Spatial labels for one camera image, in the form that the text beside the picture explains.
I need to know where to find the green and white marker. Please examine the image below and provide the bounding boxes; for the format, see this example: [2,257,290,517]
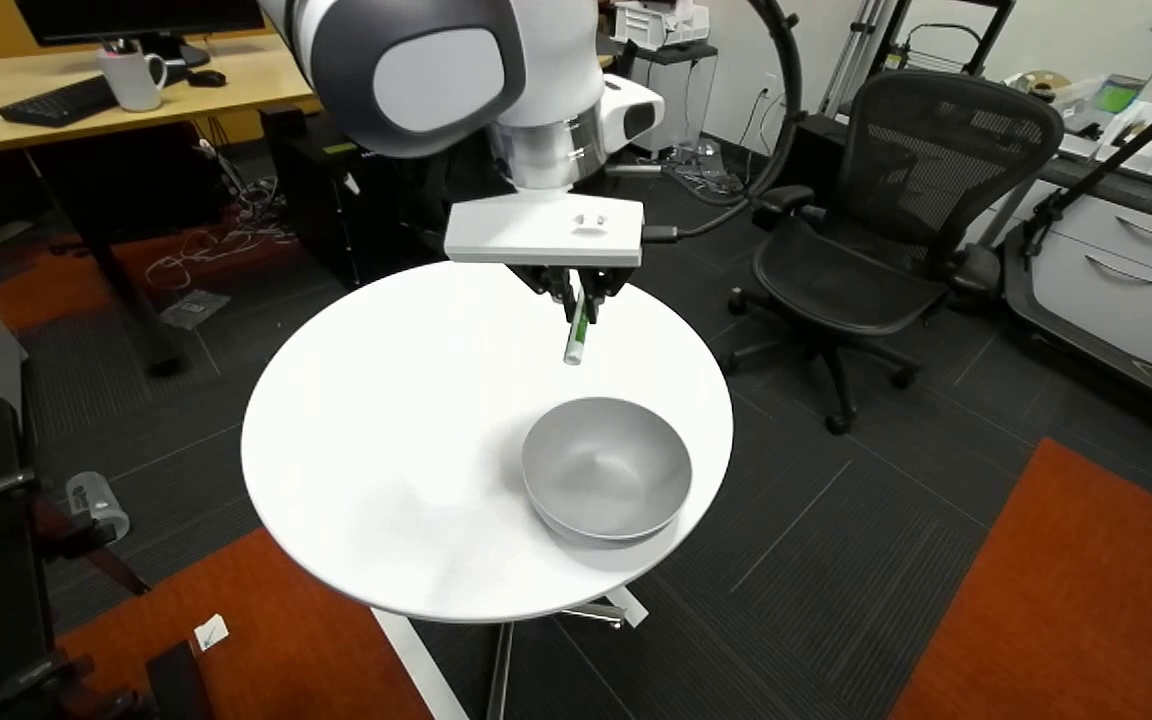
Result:
[563,273,598,370]

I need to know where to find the grey bowl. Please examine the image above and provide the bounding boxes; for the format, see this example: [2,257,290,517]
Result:
[516,398,695,548]

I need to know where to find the black computer monitor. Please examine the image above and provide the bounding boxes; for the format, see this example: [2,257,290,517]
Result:
[11,0,266,74]

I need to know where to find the black computer tower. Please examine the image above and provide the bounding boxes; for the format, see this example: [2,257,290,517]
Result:
[260,107,400,288]

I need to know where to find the black mesh office chair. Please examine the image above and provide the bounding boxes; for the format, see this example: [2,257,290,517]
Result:
[720,67,1069,439]

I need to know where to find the small white card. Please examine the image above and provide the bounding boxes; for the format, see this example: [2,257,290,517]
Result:
[190,613,233,656]

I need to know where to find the black tripod stand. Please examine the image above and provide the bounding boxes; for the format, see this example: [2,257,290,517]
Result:
[1014,74,1152,263]

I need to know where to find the white drawer cabinet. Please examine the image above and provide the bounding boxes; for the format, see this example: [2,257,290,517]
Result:
[1000,156,1152,433]

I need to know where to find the round white table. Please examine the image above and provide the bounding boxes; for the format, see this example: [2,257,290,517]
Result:
[234,257,741,720]

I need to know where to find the white mug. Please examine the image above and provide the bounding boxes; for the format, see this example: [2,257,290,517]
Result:
[95,39,177,116]

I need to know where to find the black keyboard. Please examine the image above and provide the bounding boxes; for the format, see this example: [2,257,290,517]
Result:
[0,74,125,133]

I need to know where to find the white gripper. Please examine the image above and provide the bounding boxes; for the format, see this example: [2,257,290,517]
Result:
[438,191,648,333]

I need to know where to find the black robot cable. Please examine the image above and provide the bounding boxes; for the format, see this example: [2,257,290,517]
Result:
[640,0,809,250]

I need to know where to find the wooden desk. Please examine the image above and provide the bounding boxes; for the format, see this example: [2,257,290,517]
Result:
[0,25,327,379]

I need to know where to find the white printer box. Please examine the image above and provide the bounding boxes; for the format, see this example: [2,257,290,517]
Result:
[612,0,716,56]

